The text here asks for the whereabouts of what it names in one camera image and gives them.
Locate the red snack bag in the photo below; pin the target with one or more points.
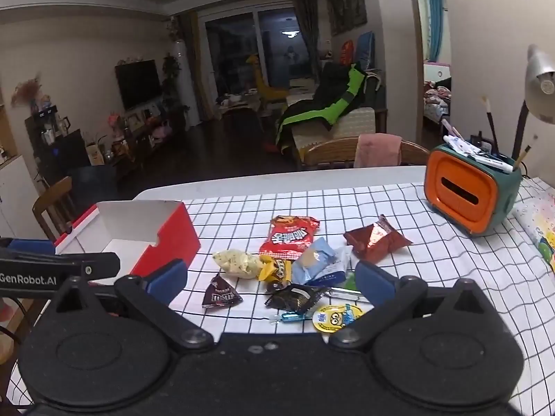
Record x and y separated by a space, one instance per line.
288 236

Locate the light blue biscuit packet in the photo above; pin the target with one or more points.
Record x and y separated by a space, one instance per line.
314 260

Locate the black television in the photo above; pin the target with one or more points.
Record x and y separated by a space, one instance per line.
138 84

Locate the green snack packet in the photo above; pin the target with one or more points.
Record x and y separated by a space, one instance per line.
349 284

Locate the framed wall painting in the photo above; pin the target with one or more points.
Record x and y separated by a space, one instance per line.
347 2

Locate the dried flower bouquet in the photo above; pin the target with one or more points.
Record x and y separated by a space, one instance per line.
27 91

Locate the white standing air conditioner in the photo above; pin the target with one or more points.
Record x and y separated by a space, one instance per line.
186 82

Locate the colourful printed tissue pack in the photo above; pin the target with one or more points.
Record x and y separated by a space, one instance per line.
540 225

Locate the white and wood cabinet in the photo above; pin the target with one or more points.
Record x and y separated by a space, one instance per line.
17 190

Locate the orange and green desk organiser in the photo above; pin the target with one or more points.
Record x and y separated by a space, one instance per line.
459 190

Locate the black snack packet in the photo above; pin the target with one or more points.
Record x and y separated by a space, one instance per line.
295 297

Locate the bed with pink bedding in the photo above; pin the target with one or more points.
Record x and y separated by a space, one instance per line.
435 95

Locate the silver desk lamp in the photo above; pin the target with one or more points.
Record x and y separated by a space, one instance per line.
537 82

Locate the maroon foil snack bag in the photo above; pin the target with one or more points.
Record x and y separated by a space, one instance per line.
375 238

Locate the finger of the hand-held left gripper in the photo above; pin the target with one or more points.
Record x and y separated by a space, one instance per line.
43 266
30 247

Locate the sofa with cream cover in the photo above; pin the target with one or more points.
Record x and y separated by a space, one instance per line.
351 123

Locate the blue jeans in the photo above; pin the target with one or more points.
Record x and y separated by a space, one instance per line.
93 182

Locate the yellow giraffe toy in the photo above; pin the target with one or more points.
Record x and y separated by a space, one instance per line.
264 84

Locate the red and white cardboard box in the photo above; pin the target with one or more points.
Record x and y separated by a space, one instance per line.
173 234

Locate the yellow jelly cup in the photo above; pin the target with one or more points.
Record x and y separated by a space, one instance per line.
336 317

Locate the pink towel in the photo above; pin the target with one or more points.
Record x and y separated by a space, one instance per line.
377 149

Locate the black and green jacket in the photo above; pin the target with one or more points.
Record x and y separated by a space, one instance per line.
329 108

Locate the white marker pen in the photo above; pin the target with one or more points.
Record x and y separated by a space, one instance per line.
490 162

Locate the wooden chair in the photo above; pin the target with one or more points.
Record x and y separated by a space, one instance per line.
329 151
54 208

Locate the white tube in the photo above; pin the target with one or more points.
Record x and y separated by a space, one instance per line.
462 144

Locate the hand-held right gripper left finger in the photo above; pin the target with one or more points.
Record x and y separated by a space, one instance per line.
167 279

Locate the wooden coffee table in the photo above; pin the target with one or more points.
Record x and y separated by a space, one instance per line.
238 106

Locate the grey curtain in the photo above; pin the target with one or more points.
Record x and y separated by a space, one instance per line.
308 30
193 65

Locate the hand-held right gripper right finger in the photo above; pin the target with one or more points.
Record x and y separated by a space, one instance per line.
375 284

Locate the brown triangular chocolate packet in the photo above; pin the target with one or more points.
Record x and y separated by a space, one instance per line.
221 294

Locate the red cushion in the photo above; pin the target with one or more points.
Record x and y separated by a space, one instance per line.
346 54

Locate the dark television cabinet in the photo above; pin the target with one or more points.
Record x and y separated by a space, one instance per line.
143 138

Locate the black drinks cabinet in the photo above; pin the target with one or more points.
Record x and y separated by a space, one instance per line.
65 151

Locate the blue candy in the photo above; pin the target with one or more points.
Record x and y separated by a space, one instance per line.
288 317

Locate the blue cushion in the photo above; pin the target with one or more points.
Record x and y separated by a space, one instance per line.
365 50

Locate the small writing brush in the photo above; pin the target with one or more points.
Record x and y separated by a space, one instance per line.
525 151

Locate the pale yellow snack packet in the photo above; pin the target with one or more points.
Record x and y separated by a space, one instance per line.
236 264

